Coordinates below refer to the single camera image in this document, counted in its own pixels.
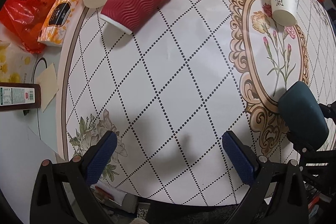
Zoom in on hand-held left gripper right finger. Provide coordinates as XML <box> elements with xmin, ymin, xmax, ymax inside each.
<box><xmin>222</xmin><ymin>130</ymin><xmax>309</xmax><ymax>224</ymax></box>

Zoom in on white and red packet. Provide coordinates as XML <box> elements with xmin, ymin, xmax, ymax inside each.
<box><xmin>92</xmin><ymin>183</ymin><xmax>129</xmax><ymax>206</ymax></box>

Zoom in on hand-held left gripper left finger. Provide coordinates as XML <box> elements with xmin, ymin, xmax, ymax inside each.
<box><xmin>29</xmin><ymin>131</ymin><xmax>118</xmax><ymax>224</ymax></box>

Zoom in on black white patterned box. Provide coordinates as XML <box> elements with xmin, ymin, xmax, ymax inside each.
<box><xmin>136</xmin><ymin>207</ymin><xmax>151</xmax><ymax>220</ymax></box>

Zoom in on red plastic bag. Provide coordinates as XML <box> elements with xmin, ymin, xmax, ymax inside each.
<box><xmin>0</xmin><ymin>0</ymin><xmax>71</xmax><ymax>54</ymax></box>

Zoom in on yellow printed paper bag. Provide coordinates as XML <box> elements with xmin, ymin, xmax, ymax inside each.
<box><xmin>0</xmin><ymin>40</ymin><xmax>37</xmax><ymax>83</ymax></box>

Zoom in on black cable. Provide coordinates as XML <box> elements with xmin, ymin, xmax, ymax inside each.
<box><xmin>25</xmin><ymin>57</ymin><xmax>49</xmax><ymax>140</ymax></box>

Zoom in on beige paper sheet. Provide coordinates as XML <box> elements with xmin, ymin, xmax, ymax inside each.
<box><xmin>35</xmin><ymin>63</ymin><xmax>59</xmax><ymax>111</ymax></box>

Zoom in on white paper cup black print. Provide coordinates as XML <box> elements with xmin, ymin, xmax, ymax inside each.
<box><xmin>268</xmin><ymin>0</ymin><xmax>298</xmax><ymax>26</ymax></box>

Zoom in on orange tissue pack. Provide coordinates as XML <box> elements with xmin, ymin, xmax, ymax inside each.
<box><xmin>37</xmin><ymin>0</ymin><xmax>82</xmax><ymax>48</ymax></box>

